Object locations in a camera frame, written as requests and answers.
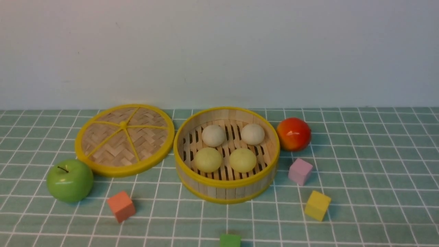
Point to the orange cube block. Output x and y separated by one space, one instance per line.
122 206

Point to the yellow bun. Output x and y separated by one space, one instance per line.
208 160
242 160

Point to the bamboo steamer lid yellow rim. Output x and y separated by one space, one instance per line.
125 140

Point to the white bun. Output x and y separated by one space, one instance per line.
252 134
213 135

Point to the green apple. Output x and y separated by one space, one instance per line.
70 181

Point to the bamboo steamer tray yellow rim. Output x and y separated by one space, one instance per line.
226 186

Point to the yellow cube block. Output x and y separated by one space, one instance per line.
317 205

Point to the pink cube block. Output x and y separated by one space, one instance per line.
300 171

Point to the red orange peach fruit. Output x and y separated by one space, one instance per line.
294 134

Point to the green cube block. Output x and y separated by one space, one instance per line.
230 240

